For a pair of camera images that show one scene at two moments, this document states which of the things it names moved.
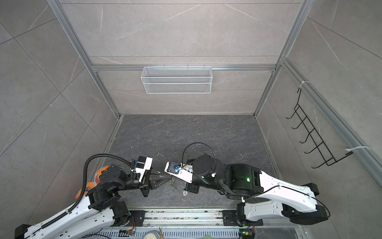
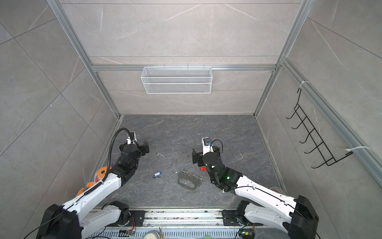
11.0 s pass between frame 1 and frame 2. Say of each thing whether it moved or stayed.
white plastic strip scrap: stayed
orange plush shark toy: stayed
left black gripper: moved
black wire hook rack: stayed
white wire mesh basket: stayed
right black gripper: moved
